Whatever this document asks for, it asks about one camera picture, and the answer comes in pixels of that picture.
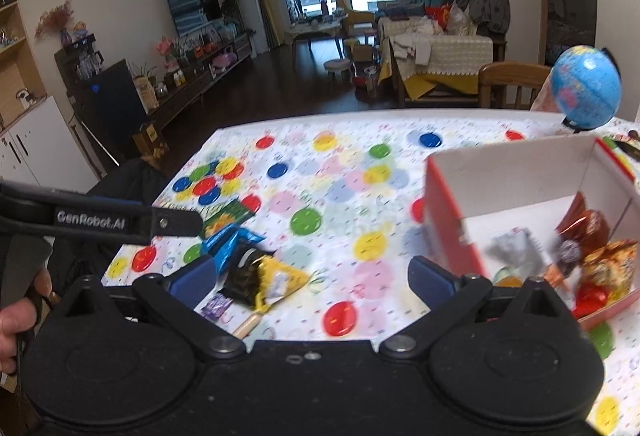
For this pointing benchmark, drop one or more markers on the white cupboard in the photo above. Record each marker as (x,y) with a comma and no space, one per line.
(45,151)

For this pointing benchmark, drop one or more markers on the brown cardboard box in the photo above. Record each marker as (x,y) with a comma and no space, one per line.
(150,141)

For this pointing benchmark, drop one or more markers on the pink toy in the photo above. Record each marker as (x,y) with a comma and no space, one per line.
(222,59)

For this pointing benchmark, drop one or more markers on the yellow armchair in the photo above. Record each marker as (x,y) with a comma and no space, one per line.
(357,19)

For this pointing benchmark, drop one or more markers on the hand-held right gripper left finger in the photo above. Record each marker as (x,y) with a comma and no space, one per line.
(192,278)

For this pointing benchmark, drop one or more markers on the clear packet with brown egg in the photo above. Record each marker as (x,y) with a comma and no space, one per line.
(506,277)

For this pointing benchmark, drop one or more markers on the flat screen television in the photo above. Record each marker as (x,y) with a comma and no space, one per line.
(192,6)

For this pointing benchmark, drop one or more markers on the white tower air conditioner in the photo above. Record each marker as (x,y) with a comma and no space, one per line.
(248,1)

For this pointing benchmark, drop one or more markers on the red cardboard box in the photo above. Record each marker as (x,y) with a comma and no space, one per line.
(445,216)

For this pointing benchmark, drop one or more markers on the vase with dried flowers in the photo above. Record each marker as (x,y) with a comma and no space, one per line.
(57,24)

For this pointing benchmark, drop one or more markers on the flat printed packet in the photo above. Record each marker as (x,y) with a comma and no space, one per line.
(625,146)

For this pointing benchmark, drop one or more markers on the black drinks machine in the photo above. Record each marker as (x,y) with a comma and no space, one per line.
(80,56)

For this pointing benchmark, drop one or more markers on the yellow snack packet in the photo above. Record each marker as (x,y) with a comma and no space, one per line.
(282,281)

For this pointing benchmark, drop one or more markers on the white coffee table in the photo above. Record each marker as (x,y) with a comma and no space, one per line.
(315,29)

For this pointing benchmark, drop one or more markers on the red-brown snack packet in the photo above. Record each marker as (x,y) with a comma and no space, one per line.
(585,223)

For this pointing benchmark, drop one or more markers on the dark television cabinet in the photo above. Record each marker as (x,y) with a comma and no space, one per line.
(200,84)

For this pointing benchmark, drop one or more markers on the pink cloth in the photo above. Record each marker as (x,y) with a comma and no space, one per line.
(545,99)

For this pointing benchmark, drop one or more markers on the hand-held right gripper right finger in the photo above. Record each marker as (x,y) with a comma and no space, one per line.
(430,281)

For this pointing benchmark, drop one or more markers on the round white stool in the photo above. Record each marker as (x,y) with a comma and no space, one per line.
(338,65)

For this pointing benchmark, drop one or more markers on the blue snack packet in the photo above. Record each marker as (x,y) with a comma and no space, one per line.
(225,246)

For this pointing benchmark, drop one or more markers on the black jacket on chair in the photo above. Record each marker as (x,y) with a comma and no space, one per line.
(127,181)

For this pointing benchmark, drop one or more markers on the orange-red chip packet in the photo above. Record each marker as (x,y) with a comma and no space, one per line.
(610,271)

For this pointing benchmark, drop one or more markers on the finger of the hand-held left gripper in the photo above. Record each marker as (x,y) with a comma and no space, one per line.
(175,222)

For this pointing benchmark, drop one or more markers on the wooden chair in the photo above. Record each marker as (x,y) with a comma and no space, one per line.
(510,81)

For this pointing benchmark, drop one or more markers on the beige sausage stick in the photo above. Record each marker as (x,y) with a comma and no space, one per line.
(248,326)

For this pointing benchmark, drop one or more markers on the blue desk globe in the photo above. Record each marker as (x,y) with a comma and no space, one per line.
(585,86)

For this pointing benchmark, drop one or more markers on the purple candy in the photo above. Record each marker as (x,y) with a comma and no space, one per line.
(216,306)

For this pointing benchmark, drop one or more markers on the yellow carton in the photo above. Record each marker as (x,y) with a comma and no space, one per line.
(146,94)

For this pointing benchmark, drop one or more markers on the pile of clothes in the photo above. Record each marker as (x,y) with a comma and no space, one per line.
(482,1)

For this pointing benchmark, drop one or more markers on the balloon print tablecloth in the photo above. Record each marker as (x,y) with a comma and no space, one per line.
(350,166)

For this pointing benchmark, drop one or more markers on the green snack packet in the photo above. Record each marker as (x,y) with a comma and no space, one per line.
(227,216)

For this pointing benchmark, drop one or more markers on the clear water bottle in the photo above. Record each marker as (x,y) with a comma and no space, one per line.
(371,84)

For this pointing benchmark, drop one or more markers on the wooden wall shelf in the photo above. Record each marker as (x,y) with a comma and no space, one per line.
(15,66)

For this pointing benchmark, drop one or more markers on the black low cabinet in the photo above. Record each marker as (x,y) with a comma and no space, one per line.
(110,111)

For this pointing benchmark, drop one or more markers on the person's left hand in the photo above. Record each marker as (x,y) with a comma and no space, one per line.
(17,331)

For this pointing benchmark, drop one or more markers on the white silver snack packet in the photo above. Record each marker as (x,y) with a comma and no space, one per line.
(517,251)

